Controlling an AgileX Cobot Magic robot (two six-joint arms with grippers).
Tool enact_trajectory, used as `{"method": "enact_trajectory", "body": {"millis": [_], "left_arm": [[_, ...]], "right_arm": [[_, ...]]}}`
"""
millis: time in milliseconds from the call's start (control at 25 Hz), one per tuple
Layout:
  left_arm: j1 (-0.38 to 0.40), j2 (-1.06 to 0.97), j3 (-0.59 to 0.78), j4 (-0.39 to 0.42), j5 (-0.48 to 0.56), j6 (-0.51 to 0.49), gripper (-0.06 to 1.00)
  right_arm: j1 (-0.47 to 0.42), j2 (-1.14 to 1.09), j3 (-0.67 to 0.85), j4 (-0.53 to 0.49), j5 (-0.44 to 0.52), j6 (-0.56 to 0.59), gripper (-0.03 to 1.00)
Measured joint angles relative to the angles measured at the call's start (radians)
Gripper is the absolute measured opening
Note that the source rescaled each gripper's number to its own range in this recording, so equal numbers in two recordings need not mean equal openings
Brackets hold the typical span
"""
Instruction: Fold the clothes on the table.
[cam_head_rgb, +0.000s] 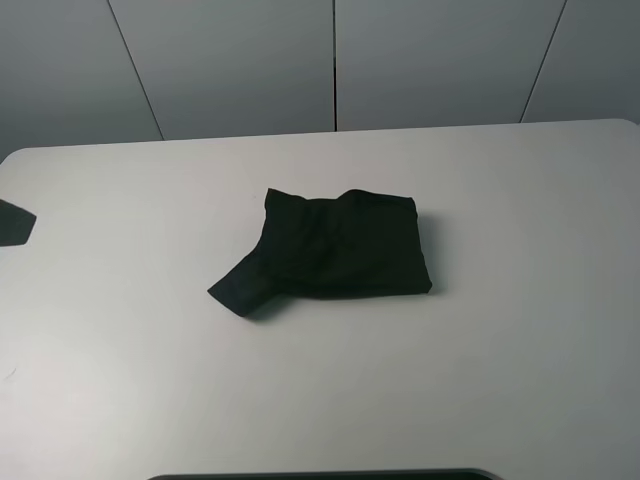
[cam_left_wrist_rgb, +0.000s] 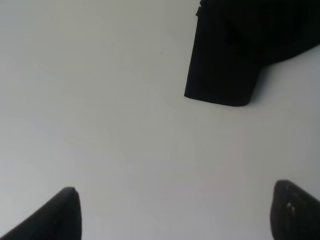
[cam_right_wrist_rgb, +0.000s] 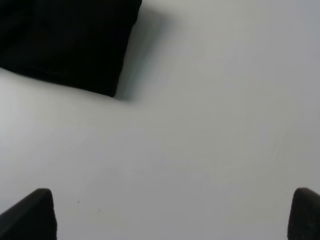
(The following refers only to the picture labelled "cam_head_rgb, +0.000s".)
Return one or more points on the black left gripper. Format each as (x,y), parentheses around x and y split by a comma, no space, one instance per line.
(16,224)

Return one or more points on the black printed t-shirt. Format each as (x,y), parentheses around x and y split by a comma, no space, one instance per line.
(358,245)

